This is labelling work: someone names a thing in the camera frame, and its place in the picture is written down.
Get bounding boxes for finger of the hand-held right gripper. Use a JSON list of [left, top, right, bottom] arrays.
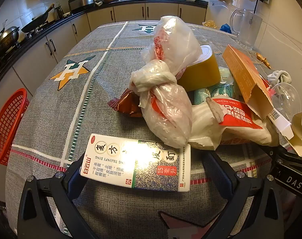
[[261, 145, 302, 167]]

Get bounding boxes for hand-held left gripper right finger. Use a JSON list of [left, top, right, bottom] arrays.
[[202, 151, 289, 239]]

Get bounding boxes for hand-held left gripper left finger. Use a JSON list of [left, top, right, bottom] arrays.
[[17, 160, 92, 239]]

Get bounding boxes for cream cardboard box piece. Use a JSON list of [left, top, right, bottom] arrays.
[[282, 112, 302, 158]]

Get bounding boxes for white packet red label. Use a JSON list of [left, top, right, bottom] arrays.
[[188, 97, 279, 152]]

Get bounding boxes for white medicine box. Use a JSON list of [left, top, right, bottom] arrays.
[[80, 133, 192, 193]]

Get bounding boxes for white cloth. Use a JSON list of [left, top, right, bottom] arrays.
[[266, 70, 291, 88]]

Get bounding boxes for knotted plastic bag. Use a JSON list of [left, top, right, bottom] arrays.
[[130, 60, 193, 148]]

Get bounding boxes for teal printed tissue packet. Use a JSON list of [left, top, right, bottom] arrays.
[[194, 67, 239, 105]]

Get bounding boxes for orange cardboard box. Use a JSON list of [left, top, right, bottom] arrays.
[[222, 44, 292, 137]]

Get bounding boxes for red plastic basket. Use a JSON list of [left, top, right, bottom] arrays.
[[0, 88, 30, 167]]

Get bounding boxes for brown snack wrapper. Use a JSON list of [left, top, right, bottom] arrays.
[[109, 88, 144, 118]]

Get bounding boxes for yellow round tub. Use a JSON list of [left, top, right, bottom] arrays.
[[177, 44, 220, 92]]

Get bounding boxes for large plastic bag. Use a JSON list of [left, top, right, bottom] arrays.
[[142, 16, 203, 77]]

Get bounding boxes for grey star-printed tablecloth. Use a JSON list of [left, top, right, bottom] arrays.
[[5, 21, 302, 239]]

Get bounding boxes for small orange scraps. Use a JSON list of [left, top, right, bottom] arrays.
[[255, 52, 273, 69]]

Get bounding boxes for clear plastic pitcher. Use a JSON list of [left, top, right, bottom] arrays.
[[229, 8, 263, 51]]

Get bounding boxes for black gas stove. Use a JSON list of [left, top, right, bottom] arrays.
[[0, 21, 55, 68]]

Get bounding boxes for lidded metal wok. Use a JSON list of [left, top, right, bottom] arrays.
[[0, 19, 21, 58]]

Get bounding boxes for black wok pan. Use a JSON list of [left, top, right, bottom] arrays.
[[21, 3, 56, 33]]

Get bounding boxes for black kitchen countertop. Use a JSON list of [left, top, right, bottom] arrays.
[[0, 0, 209, 90]]

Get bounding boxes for beige lower kitchen cabinets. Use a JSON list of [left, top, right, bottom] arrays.
[[0, 1, 209, 97]]

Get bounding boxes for silver rice cooker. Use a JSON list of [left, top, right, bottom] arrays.
[[68, 0, 96, 11]]

